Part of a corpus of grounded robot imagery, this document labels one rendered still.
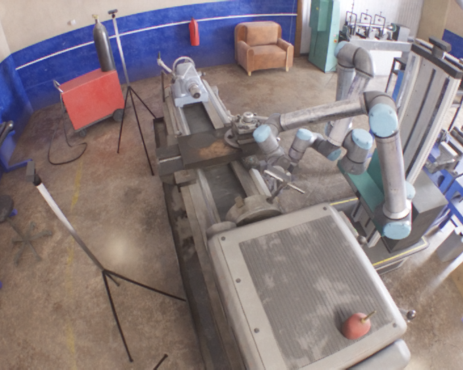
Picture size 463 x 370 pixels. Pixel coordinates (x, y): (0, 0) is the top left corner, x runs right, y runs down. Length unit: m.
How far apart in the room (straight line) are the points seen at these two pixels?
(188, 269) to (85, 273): 1.12
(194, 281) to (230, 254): 1.02
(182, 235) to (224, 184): 0.50
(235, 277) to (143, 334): 1.52
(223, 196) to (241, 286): 1.09
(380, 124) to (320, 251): 0.54
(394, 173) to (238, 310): 0.86
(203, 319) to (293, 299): 1.03
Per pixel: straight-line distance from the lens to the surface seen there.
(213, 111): 2.45
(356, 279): 0.88
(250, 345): 0.76
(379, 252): 2.28
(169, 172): 1.81
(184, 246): 1.99
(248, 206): 1.13
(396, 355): 0.92
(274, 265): 0.84
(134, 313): 2.32
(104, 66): 4.18
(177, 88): 2.40
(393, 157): 1.20
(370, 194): 1.85
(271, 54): 5.23
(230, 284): 0.81
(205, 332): 1.73
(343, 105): 1.27
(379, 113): 1.09
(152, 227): 2.67
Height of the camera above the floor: 2.08
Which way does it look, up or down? 46 degrees down
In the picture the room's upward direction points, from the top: 2 degrees counter-clockwise
